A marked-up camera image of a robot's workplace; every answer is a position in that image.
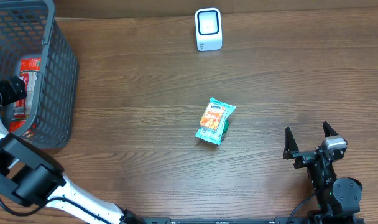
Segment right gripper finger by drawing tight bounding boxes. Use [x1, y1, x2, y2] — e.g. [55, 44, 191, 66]
[323, 121, 339, 138]
[283, 127, 300, 160]

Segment spaghetti pack orange ends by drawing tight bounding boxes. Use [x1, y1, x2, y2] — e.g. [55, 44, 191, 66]
[9, 58, 41, 132]

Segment teal tissue pack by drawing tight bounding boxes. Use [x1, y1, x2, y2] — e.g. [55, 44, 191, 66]
[195, 98, 236, 145]

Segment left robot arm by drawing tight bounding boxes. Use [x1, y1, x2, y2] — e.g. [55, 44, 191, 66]
[0, 76, 144, 224]

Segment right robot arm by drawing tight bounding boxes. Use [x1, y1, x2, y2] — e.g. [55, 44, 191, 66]
[283, 121, 364, 223]

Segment white barcode scanner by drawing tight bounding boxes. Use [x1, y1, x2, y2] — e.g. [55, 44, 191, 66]
[195, 7, 223, 52]

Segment grey plastic mesh basket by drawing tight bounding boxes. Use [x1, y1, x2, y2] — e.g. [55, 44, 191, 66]
[0, 1, 80, 149]

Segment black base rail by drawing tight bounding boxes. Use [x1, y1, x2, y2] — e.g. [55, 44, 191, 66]
[142, 217, 365, 224]

